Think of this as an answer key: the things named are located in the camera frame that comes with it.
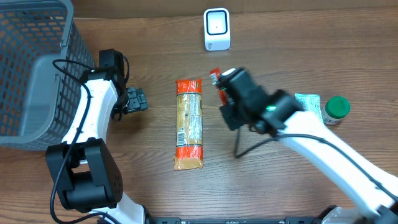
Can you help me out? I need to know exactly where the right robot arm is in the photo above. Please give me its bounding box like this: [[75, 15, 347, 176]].
[[210, 68, 397, 224]]

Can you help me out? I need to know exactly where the white barcode scanner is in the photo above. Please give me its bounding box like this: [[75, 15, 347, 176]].
[[203, 7, 231, 51]]

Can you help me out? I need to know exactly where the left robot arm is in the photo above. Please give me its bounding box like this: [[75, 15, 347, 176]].
[[45, 49, 155, 224]]

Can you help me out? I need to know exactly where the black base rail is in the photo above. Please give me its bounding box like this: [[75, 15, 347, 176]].
[[147, 217, 322, 224]]

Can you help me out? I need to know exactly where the green lid Knorr jar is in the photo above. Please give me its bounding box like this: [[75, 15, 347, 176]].
[[321, 96, 351, 124]]

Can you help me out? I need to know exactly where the green wet wipes packet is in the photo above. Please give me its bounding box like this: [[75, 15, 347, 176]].
[[295, 93, 323, 121]]

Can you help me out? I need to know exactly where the red snack bar packet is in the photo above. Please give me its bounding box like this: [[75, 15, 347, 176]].
[[210, 67, 228, 105]]

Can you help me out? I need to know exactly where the grey plastic shopping basket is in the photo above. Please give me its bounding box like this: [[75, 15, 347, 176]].
[[1, 0, 95, 151]]

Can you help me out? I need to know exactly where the orange noodle packet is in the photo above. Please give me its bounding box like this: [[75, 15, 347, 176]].
[[174, 79, 203, 170]]

